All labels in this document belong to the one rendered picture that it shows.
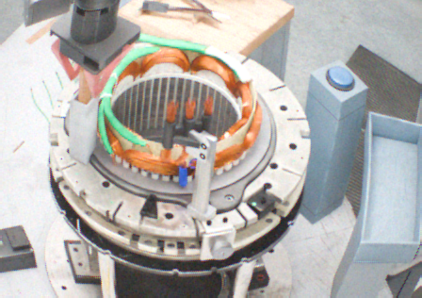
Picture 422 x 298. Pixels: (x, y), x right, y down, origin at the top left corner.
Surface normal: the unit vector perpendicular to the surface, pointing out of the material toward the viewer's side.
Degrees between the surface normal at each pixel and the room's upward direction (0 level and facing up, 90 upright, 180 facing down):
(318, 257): 0
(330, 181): 90
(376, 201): 0
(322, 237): 0
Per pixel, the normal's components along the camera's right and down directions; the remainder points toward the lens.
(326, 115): -0.78, 0.38
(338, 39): 0.10, -0.72
